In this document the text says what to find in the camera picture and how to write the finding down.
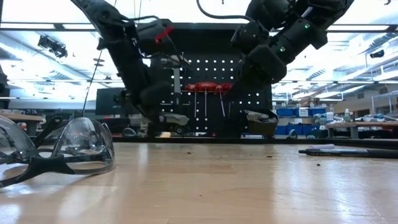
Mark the black marker pen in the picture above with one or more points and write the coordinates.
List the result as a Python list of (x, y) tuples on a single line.
[(382, 153), (351, 149)]

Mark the wooden workbench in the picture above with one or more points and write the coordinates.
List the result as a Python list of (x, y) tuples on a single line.
[(354, 125), (21, 117)]

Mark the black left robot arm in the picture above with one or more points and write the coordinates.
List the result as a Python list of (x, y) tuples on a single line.
[(115, 34)]

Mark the black ceiling mounted device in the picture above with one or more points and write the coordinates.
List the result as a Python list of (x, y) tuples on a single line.
[(53, 46)]

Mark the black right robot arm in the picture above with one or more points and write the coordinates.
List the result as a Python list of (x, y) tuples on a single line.
[(311, 18)]

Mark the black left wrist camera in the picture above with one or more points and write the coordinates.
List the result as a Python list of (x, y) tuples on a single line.
[(149, 37)]

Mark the clear safety glasses black frame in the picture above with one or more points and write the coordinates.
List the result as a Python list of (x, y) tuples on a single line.
[(112, 137), (46, 169)]

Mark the clear plastic bottle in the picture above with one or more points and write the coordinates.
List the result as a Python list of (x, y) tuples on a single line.
[(347, 116)]

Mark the black computer monitor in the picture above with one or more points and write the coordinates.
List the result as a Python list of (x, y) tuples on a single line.
[(105, 102)]

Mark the small black ceiling camera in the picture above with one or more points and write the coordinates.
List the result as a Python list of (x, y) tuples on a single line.
[(377, 54)]

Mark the blue storage bin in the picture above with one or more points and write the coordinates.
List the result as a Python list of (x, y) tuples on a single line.
[(317, 112), (298, 130), (286, 112)]

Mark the black plastic pegboard bin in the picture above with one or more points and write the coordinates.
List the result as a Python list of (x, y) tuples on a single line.
[(262, 129)]

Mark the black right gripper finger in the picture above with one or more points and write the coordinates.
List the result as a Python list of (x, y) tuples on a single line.
[(241, 91)]

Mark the black pegboard tool stand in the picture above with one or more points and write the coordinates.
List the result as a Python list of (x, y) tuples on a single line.
[(217, 40)]

